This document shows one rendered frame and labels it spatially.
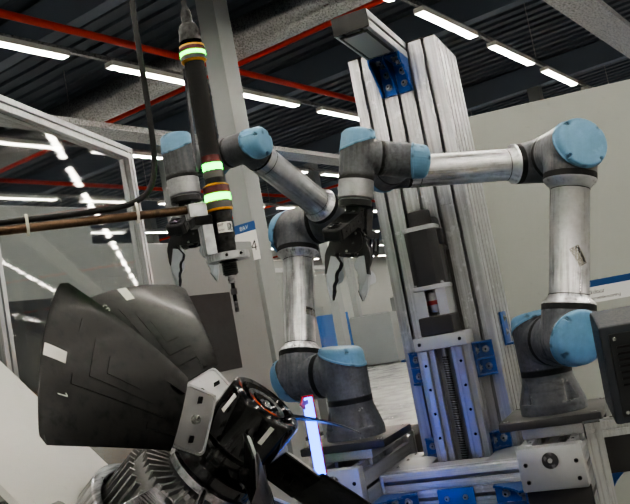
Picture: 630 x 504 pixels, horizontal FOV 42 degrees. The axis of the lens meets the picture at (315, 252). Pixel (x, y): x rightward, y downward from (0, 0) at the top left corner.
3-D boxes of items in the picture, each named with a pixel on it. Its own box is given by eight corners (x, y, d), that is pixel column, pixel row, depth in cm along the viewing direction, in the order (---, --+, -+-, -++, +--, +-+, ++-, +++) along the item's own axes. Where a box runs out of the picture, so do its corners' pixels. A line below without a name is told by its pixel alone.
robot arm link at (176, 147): (199, 131, 195) (175, 127, 188) (207, 176, 194) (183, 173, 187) (175, 140, 199) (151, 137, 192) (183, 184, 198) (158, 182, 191)
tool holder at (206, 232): (201, 262, 128) (190, 201, 129) (191, 268, 134) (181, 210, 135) (255, 254, 131) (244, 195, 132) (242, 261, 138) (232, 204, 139)
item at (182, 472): (161, 468, 114) (170, 457, 114) (176, 432, 128) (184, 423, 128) (241, 525, 116) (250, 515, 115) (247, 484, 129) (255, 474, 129)
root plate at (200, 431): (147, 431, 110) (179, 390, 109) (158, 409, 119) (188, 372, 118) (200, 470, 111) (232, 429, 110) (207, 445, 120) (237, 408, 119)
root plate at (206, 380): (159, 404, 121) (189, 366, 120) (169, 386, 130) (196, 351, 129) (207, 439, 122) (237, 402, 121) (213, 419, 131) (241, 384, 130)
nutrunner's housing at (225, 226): (222, 275, 130) (176, 3, 135) (216, 278, 134) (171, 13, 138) (246, 272, 132) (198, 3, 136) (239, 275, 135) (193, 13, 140)
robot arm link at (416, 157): (417, 152, 184) (369, 148, 182) (433, 139, 173) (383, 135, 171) (416, 186, 183) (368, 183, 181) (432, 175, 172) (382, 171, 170)
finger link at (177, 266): (187, 288, 194) (194, 250, 194) (178, 288, 188) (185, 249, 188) (175, 286, 195) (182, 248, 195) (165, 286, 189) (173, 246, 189)
